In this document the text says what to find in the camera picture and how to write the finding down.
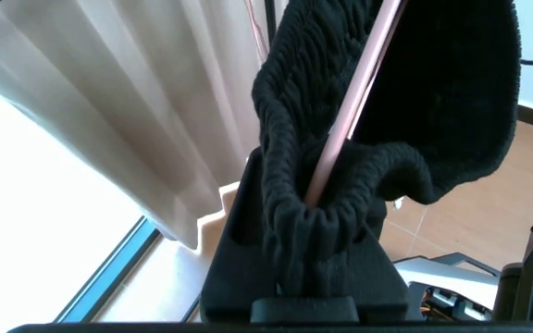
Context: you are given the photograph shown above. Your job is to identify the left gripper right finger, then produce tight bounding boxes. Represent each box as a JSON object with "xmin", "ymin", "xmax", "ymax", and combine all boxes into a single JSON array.
[{"xmin": 324, "ymin": 226, "xmax": 410, "ymax": 324}]

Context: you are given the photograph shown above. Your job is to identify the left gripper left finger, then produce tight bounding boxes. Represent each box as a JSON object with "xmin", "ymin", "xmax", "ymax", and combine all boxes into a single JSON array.
[{"xmin": 200, "ymin": 147, "xmax": 278, "ymax": 324}]

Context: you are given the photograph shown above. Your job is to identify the black shorts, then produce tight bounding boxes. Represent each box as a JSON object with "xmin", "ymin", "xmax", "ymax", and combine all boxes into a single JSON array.
[{"xmin": 251, "ymin": 0, "xmax": 523, "ymax": 297}]

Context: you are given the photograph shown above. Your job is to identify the pink clothes hanger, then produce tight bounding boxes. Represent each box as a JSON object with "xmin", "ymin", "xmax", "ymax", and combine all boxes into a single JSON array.
[
  {"xmin": 242, "ymin": 0, "xmax": 270, "ymax": 66},
  {"xmin": 303, "ymin": 0, "xmax": 409, "ymax": 209}
]

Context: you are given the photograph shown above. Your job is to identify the window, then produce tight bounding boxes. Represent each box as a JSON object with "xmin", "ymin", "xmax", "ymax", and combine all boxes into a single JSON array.
[{"xmin": 0, "ymin": 68, "xmax": 164, "ymax": 325}]

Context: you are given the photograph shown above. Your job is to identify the beige curtain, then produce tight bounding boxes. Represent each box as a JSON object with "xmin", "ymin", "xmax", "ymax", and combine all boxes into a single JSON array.
[{"xmin": 0, "ymin": 0, "xmax": 295, "ymax": 251}]

